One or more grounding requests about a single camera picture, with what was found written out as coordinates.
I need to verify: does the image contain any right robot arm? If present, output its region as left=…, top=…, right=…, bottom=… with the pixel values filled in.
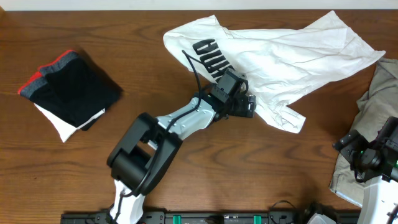
left=333, top=116, right=397, bottom=224

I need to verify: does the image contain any white Puma t-shirt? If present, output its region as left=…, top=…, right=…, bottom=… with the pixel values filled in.
left=163, top=12, right=383, bottom=133

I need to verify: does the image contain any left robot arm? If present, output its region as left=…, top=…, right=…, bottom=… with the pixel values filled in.
left=107, top=80, right=256, bottom=223

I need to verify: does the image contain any folded red garment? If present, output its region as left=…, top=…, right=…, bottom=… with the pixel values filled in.
left=18, top=49, right=78, bottom=98

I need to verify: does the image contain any folded white garment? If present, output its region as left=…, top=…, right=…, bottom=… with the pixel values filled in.
left=35, top=104, right=105, bottom=142

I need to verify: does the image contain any folded black garment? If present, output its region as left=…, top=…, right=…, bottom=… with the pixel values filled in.
left=27, top=54, right=121, bottom=127

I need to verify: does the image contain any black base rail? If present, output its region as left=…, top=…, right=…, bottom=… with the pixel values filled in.
left=60, top=199, right=361, bottom=224

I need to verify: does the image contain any grey khaki garment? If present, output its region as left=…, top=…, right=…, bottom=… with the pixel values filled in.
left=329, top=57, right=397, bottom=208

